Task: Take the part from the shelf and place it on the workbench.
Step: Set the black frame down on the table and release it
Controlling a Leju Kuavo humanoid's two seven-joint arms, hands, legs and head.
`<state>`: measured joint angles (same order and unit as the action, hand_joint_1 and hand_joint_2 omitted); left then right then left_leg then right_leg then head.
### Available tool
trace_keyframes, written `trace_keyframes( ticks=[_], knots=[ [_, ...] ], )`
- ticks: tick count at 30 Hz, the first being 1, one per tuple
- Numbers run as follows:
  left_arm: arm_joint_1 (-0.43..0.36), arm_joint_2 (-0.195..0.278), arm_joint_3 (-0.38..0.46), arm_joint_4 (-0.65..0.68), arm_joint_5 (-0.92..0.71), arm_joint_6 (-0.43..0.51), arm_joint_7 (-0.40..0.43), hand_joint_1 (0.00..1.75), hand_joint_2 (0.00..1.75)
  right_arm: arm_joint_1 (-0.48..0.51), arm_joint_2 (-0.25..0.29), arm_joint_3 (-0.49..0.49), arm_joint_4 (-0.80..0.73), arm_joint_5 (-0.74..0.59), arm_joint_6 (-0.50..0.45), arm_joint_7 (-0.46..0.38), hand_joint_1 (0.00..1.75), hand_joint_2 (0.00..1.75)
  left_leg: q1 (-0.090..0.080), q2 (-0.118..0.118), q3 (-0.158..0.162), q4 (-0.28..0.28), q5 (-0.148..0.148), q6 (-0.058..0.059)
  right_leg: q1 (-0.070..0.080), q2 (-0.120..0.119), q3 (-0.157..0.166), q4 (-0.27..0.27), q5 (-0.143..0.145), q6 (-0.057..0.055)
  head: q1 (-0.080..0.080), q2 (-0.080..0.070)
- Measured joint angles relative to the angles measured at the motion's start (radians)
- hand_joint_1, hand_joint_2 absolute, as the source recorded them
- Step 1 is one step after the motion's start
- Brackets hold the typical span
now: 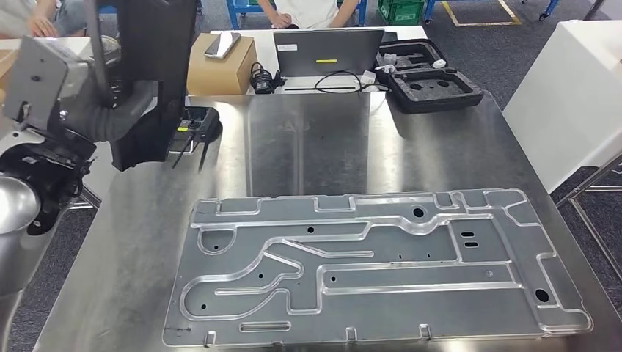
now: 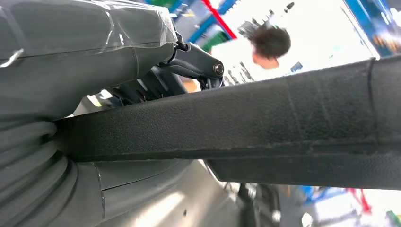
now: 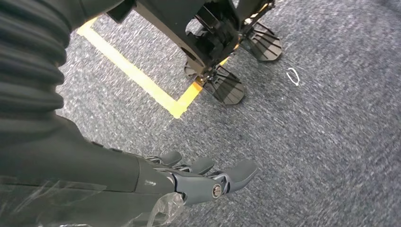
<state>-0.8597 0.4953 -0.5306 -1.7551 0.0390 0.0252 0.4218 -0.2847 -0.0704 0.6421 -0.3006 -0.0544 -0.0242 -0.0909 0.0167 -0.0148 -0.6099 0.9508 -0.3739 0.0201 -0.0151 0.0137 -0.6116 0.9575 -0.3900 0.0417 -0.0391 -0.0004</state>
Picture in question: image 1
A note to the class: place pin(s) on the smartphone with white case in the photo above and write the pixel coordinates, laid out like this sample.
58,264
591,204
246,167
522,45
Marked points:
222,44

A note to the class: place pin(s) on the white cabinet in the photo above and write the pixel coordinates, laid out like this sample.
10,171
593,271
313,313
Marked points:
568,97

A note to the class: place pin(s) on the black handheld device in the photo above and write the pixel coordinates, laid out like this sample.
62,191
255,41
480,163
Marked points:
197,124

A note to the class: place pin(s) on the person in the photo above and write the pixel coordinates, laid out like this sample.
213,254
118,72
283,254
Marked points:
44,17
308,12

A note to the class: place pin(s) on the cardboard box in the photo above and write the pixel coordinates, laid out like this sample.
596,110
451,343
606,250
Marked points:
6,68
218,68

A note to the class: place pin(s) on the stainless steel workbench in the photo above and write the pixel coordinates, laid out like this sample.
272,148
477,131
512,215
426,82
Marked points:
316,150

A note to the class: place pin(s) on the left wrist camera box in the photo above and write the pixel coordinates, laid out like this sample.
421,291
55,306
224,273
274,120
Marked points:
46,80

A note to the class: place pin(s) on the small black gadget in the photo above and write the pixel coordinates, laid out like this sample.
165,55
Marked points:
262,80

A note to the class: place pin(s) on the black plastic panel part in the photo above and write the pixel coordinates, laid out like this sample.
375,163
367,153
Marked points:
155,48

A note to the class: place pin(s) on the stamped sheet metal panel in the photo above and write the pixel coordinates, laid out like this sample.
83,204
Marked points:
379,301

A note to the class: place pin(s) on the grey laptop computer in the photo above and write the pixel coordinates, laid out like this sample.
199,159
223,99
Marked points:
325,51

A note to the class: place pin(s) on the chrome metal frame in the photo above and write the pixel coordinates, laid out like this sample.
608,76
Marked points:
588,209

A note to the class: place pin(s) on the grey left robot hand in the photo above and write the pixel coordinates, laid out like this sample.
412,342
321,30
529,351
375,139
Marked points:
145,99

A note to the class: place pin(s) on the green plastic crate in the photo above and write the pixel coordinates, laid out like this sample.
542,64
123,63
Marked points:
401,12

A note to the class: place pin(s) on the white charger plug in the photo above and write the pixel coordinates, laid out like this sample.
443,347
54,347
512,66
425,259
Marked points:
368,76

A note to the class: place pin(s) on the white table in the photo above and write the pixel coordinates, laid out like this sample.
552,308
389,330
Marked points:
265,46

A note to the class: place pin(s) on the black plastic tray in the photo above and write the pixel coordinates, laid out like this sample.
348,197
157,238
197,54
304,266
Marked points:
427,85

